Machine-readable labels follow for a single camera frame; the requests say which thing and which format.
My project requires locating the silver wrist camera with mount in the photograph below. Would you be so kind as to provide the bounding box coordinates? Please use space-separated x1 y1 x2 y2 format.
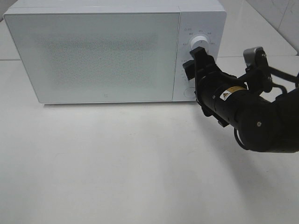
243 46 272 95

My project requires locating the white microwave door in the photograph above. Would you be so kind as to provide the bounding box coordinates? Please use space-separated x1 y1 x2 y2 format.
5 13 179 104

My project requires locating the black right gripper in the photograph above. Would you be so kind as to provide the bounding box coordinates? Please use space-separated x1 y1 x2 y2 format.
183 47 247 128

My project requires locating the white microwave oven body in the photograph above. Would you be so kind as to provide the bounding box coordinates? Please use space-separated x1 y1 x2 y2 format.
3 0 227 104

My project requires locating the white microwave knob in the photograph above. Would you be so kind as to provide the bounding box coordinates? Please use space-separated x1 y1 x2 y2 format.
190 35 209 51

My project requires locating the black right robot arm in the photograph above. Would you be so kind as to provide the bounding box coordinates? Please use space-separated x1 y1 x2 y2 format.
183 47 299 153

